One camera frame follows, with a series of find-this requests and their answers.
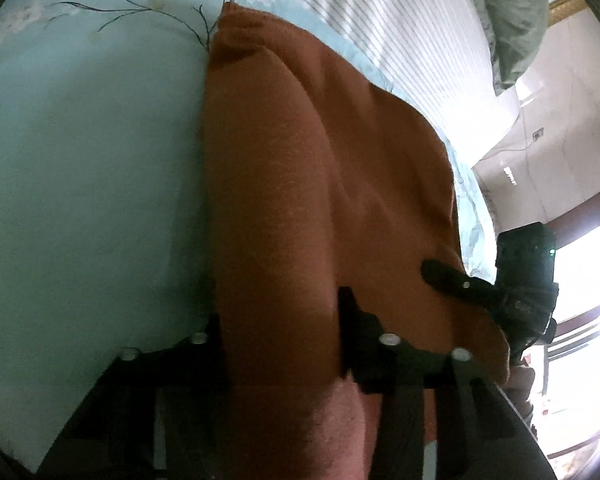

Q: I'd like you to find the white striped blanket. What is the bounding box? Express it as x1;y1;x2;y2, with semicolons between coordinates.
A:
299;0;519;167

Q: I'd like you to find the grey green pillow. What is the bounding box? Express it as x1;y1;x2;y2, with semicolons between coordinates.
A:
471;0;550;96

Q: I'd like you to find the person's right hand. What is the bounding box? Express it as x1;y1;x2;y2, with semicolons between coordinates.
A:
503;361;535;428

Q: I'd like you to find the light blue floral bedsheet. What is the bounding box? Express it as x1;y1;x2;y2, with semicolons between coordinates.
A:
0;0;495;470

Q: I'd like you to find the brown wooden door frame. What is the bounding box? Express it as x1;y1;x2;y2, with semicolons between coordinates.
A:
550;193;600;335

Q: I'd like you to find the orange knit cloth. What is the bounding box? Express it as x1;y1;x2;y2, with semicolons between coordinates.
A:
201;3;509;479

